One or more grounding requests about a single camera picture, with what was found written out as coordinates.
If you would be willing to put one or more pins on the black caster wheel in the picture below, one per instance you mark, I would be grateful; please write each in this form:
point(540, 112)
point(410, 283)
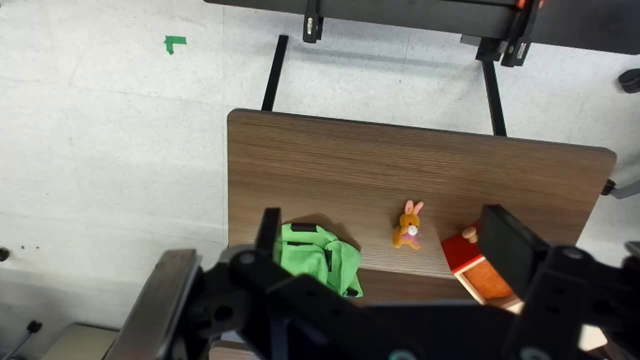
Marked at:
point(631, 81)

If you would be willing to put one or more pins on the black clamp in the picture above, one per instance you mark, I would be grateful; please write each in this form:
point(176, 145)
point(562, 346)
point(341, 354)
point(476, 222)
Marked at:
point(515, 42)
point(312, 25)

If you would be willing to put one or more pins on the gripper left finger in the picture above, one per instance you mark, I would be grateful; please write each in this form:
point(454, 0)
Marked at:
point(280, 300)

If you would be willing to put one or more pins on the orange plush rabbit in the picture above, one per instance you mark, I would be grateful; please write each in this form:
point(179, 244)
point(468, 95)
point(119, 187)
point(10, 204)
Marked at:
point(407, 232)

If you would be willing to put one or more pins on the beige box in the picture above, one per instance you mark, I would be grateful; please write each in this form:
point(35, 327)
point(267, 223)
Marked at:
point(82, 342)

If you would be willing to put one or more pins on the black table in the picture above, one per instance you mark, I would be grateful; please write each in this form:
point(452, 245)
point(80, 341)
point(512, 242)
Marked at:
point(410, 12)

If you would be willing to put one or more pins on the green tape mark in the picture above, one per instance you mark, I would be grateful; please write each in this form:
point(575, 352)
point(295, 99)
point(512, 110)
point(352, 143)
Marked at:
point(172, 42)

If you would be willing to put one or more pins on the red wooden drawer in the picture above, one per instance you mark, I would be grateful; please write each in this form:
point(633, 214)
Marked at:
point(475, 275)

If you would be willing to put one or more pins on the red wooden toy box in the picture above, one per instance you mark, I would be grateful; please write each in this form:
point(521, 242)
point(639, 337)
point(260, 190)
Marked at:
point(462, 257)

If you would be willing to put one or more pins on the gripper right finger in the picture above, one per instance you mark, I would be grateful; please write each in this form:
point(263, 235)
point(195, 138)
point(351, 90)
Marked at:
point(515, 250)

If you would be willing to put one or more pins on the green cloth bag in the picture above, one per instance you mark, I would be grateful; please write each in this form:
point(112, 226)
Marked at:
point(310, 257)

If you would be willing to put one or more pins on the wooden drawer knob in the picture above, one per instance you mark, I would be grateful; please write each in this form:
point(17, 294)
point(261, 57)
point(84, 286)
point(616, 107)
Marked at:
point(470, 234)

